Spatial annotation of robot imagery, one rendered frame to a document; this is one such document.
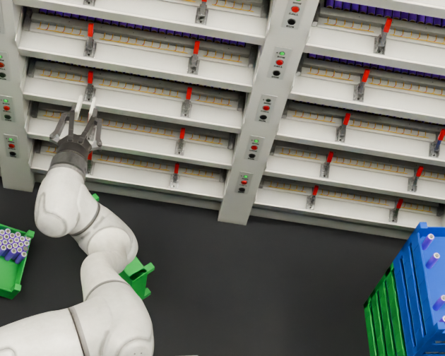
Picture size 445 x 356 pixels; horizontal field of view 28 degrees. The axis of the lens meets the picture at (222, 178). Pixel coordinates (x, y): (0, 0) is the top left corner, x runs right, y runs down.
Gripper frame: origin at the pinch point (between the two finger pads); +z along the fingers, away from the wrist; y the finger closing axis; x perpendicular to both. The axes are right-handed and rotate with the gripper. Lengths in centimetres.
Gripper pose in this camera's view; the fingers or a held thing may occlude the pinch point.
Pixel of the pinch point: (85, 108)
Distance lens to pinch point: 231.2
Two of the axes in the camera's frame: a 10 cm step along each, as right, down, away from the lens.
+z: 0.7, -7.1, 7.1
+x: 1.5, -6.9, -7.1
